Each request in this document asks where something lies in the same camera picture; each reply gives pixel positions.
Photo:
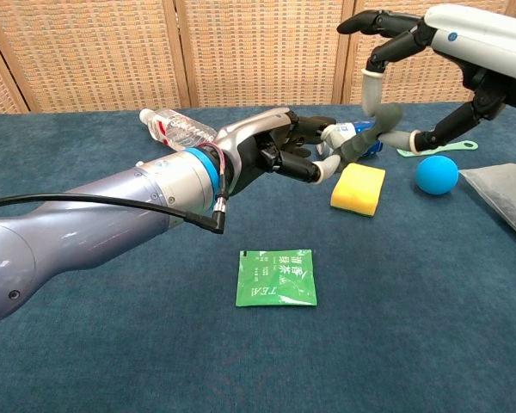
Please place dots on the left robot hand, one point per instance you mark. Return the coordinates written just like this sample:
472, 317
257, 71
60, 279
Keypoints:
262, 146

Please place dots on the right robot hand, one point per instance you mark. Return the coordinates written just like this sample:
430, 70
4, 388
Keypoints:
477, 38

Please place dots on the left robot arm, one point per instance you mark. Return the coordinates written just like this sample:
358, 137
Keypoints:
90, 232

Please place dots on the clear plastic water bottle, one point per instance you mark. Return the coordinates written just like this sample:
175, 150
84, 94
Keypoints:
176, 127

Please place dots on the woven bamboo folding screen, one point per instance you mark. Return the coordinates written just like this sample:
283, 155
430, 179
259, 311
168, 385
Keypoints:
262, 51

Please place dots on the blue and white drink can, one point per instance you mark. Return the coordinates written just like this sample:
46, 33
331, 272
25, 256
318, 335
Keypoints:
363, 126

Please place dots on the yellow sponge block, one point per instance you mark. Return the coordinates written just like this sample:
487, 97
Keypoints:
359, 189

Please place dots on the light green plastic brush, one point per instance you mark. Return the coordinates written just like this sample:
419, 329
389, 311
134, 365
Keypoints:
456, 146

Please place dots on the green tea packet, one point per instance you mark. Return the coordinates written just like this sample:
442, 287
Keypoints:
275, 279

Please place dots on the blue foam ball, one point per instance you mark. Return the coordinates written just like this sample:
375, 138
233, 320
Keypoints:
436, 175

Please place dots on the grey powder bag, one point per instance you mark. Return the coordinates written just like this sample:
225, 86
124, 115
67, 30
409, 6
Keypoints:
503, 193

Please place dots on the blue carpet table cover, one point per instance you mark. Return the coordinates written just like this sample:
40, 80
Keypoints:
155, 365

